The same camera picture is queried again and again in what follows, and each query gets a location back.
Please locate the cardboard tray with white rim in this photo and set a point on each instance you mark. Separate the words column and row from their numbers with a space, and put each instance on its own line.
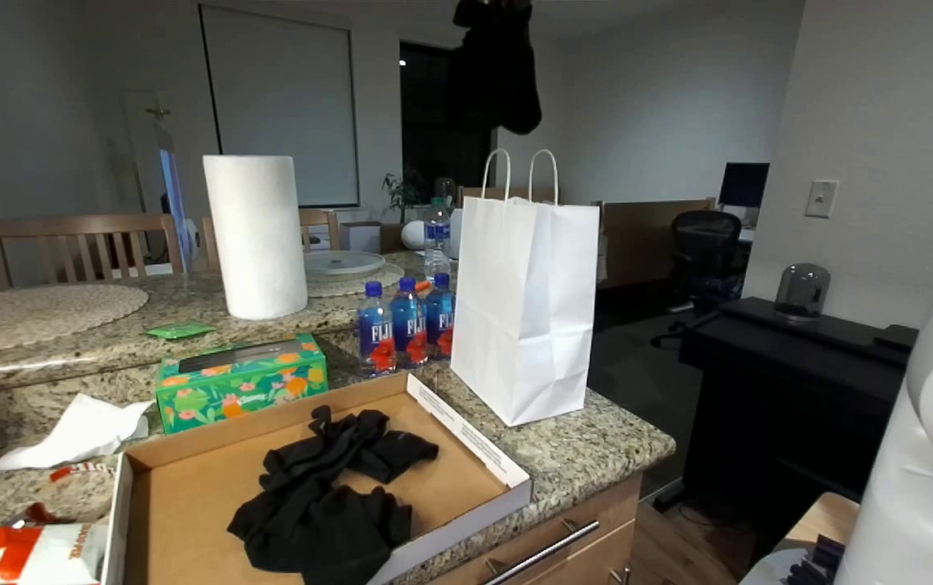
column 194, row 487

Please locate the small red wrapper scrap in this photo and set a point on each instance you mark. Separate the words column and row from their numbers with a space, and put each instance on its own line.
column 61, row 472

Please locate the white paper carrier bag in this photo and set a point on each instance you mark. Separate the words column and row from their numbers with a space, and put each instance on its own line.
column 524, row 312

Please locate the wooden slatted chair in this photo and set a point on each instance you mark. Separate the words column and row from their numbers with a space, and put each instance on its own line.
column 76, row 221

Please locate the grey rounded appliance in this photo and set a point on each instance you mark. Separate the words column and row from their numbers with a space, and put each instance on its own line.
column 804, row 291

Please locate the white bowl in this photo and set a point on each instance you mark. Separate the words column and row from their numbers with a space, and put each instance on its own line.
column 342, row 262

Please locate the green house plant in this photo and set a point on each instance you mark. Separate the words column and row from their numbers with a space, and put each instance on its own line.
column 401, row 195

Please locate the white projection screen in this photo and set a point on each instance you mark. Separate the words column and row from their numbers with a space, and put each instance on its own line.
column 282, row 109

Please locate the small green flat pack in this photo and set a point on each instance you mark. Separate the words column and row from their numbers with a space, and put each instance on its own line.
column 176, row 333

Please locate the clear water bottle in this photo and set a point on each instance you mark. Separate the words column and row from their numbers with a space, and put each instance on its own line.
column 441, row 232

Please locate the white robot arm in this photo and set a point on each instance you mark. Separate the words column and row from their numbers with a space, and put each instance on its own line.
column 921, row 456

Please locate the dark window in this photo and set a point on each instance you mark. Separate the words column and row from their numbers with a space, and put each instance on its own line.
column 435, row 118

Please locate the blue labelled water bottle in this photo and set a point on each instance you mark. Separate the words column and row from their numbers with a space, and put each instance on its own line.
column 441, row 318
column 374, row 336
column 412, row 327

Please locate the white paper towel roll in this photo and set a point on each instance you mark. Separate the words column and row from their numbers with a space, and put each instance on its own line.
column 257, row 238

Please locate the black desk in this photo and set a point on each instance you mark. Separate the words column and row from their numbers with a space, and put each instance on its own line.
column 791, row 400

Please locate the black items on stool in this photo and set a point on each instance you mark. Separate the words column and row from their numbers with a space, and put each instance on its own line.
column 817, row 559

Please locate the wooden counter cabinet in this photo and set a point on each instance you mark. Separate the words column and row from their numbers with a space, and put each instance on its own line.
column 552, row 540

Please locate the small white round object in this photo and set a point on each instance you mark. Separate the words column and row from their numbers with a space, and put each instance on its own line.
column 415, row 234

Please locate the crumpled white napkin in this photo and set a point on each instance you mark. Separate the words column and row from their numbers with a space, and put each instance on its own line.
column 78, row 433

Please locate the orange and white packet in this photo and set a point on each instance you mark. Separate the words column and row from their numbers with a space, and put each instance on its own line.
column 30, row 554

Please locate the wooden sideboard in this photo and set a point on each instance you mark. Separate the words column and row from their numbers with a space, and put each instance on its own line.
column 648, row 243

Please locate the black sock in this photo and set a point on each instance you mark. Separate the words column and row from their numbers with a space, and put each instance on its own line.
column 499, row 67
column 312, row 530
column 403, row 452
column 312, row 448

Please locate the black office chair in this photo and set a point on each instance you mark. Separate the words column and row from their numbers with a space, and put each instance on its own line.
column 702, row 249

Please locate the white wall light switch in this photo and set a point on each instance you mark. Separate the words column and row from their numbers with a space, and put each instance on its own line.
column 821, row 200

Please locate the dark computer monitor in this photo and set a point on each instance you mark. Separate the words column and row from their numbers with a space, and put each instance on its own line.
column 744, row 184

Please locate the green patterned tissue box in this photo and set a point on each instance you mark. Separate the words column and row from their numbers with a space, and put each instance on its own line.
column 240, row 391

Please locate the wooden stool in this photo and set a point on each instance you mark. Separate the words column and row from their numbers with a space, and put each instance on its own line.
column 825, row 514

